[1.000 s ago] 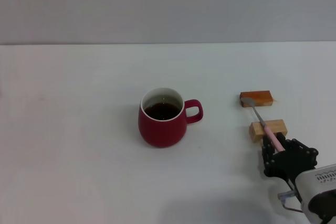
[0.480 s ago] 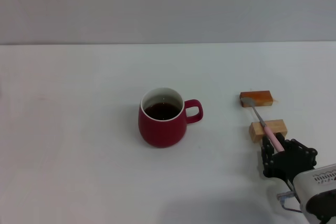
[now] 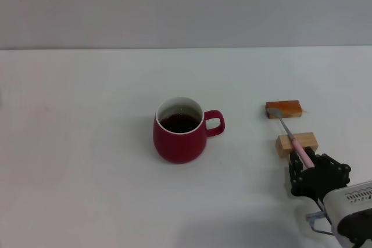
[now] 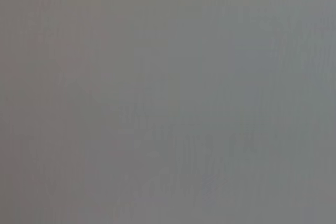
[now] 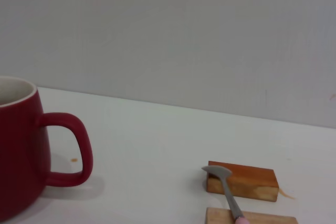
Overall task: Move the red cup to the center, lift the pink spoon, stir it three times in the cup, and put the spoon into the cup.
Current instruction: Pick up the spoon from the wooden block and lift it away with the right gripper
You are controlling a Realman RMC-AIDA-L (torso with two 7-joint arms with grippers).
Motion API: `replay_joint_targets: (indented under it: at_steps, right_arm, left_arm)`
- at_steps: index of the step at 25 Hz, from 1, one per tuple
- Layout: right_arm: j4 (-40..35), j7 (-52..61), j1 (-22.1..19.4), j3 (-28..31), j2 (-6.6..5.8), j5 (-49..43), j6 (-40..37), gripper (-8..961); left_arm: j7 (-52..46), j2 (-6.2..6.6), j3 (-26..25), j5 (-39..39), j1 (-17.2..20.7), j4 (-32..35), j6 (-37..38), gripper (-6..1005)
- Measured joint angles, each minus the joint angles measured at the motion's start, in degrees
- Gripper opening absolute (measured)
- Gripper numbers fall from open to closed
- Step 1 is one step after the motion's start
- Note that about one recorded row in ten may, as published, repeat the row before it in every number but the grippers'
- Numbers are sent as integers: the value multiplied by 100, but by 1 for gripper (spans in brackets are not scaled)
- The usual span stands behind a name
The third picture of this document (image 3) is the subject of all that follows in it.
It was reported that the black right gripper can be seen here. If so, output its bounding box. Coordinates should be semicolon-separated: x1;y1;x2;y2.
288;146;351;205

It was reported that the pink handled metal spoon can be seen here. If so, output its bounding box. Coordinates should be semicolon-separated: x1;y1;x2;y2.
266;107;315;168

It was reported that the red ceramic cup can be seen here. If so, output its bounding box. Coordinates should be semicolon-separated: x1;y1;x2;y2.
153;96;226;164

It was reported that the light notched wooden block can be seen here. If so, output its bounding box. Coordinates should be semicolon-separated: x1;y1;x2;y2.
276;132;319;159

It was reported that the dark orange wooden block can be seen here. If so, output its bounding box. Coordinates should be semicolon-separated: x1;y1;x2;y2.
265;100;303;120

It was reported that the dark coffee liquid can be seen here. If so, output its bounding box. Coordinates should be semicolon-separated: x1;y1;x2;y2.
159;113;201;134

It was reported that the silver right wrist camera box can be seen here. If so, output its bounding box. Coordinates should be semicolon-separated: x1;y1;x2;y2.
323;181;372;227

